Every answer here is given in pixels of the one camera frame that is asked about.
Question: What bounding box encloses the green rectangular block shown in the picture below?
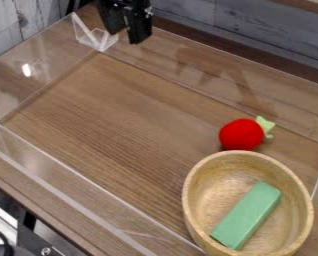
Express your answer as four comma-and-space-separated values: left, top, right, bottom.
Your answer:
210, 181, 282, 251

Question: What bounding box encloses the red plush strawberry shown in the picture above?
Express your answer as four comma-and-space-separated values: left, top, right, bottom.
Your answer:
218, 116, 276, 151

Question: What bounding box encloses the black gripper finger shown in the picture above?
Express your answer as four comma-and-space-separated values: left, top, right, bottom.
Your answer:
97, 0, 126, 35
125, 0, 154, 44

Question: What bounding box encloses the black metal table bracket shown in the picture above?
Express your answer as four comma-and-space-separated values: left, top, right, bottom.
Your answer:
16, 210, 66, 256

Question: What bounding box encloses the black cable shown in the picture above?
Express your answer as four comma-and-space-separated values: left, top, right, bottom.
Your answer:
0, 227, 16, 256

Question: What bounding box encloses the clear acrylic enclosure wall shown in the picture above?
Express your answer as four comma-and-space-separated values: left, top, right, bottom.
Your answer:
0, 10, 318, 256

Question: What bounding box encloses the oval wooden bowl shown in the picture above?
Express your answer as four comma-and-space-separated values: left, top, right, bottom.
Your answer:
182, 150, 314, 256

